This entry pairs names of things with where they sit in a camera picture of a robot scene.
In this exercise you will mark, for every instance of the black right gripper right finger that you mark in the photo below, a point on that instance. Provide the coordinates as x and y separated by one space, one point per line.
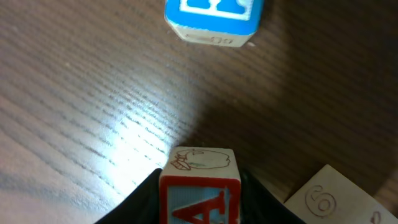
259 206

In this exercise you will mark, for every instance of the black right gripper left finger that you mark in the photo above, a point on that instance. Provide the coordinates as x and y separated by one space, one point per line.
142 206

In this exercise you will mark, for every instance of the blue X wooden block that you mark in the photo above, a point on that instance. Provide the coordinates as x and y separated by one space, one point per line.
228 23

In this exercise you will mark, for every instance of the red A wooden block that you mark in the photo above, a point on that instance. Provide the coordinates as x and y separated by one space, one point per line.
200 185

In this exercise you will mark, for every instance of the engraved number wooden block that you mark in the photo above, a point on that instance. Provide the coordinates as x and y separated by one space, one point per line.
329 197

